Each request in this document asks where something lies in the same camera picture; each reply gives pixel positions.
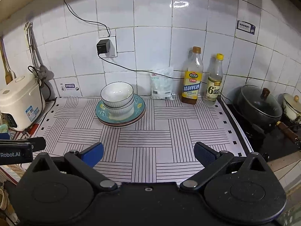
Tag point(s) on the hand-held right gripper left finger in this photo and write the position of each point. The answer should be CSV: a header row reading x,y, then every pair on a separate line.
x,y
94,154

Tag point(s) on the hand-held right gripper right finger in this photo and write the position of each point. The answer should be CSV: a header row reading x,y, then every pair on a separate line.
x,y
204,154

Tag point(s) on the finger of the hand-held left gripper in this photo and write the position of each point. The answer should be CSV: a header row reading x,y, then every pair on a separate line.
x,y
38,143

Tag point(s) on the teal fried egg plate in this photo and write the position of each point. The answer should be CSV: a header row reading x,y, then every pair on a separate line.
x,y
101,113

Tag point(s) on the small white ribbed bowl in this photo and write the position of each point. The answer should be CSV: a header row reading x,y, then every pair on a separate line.
x,y
130,104
116,91
120,114

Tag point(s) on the red striped cloth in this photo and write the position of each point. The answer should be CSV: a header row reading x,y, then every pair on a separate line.
x,y
23,135

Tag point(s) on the striped white tablecloth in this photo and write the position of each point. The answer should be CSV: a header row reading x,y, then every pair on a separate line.
x,y
164,134

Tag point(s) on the white rice cooker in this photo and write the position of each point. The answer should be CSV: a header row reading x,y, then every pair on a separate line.
x,y
18,98

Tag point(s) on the dark wok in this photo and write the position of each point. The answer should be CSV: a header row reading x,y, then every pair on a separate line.
x,y
249,120

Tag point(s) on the clear vinegar bottle yellow cap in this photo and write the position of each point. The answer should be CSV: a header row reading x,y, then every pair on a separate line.
x,y
212,89

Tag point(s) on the black stove top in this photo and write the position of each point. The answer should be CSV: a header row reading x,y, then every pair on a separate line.
x,y
270,146

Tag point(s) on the cooking wine bottle yellow label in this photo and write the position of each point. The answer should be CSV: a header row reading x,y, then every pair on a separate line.
x,y
191,87

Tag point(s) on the metal ladle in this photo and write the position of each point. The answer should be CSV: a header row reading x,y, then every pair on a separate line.
x,y
44,71

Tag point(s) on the glass wok lid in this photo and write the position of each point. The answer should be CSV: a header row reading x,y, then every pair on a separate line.
x,y
258,106

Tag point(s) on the wooden spatula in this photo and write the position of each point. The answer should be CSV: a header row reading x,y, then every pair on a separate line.
x,y
8,75

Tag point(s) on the white salt bag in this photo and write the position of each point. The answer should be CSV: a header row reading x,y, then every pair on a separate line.
x,y
162,84

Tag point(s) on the white enamel pot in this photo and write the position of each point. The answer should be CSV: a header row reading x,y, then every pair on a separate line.
x,y
291,109

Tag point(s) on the black plug charger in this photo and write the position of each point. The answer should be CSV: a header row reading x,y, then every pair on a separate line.
x,y
103,47

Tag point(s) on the small wall sticker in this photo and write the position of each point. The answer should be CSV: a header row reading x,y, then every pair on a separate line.
x,y
69,87

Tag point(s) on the white wall socket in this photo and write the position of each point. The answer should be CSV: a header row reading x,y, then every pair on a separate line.
x,y
113,47

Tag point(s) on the blue-edged wall sticker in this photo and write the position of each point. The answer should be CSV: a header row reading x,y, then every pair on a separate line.
x,y
245,27

